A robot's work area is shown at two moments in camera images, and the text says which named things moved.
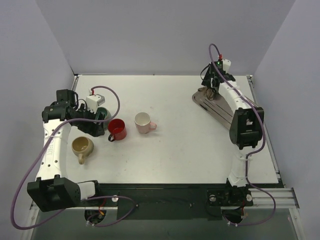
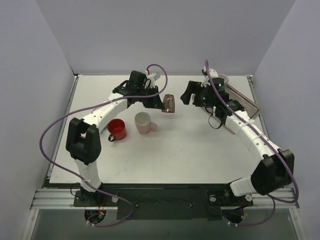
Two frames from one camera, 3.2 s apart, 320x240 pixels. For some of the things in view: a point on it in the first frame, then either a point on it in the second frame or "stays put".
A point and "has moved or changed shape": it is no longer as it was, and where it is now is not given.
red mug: [117, 127] stays put
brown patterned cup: [209, 93] has moved or changed shape
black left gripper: [90, 122] -> [149, 97]
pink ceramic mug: [142, 121] stays put
